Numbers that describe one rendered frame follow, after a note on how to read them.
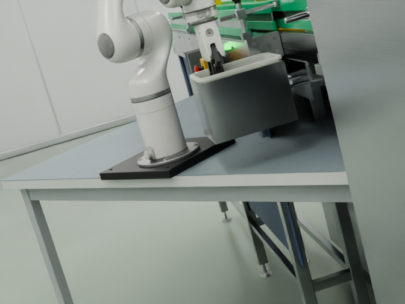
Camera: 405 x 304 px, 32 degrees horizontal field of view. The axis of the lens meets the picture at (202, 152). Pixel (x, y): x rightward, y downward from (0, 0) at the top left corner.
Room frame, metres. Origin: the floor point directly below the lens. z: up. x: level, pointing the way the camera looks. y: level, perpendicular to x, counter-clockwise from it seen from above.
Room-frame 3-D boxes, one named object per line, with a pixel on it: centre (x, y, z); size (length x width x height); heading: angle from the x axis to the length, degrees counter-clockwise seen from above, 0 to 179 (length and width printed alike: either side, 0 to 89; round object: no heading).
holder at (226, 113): (1.85, -0.16, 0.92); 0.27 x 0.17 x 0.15; 96
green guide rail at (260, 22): (2.88, -0.19, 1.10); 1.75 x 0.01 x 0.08; 6
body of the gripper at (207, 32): (1.86, -0.09, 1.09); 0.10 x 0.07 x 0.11; 7
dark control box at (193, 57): (2.67, -0.08, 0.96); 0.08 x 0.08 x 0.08; 6
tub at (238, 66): (1.84, -0.14, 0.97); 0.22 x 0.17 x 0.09; 96
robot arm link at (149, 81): (2.10, 0.08, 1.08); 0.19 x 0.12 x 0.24; 133
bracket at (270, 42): (1.97, -0.24, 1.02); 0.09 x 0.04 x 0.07; 96
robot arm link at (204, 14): (1.86, -0.09, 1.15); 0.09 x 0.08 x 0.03; 7
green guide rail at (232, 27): (2.87, -0.12, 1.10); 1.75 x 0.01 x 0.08; 6
